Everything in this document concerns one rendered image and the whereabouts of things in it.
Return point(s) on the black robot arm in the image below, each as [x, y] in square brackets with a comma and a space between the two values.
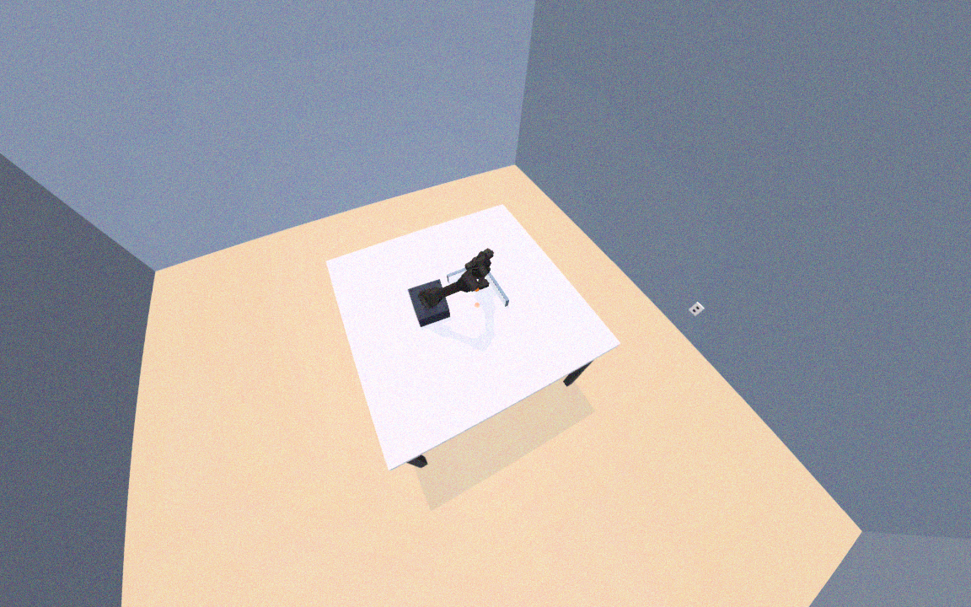
[466, 283]

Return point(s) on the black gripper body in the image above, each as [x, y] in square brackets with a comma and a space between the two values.
[477, 276]

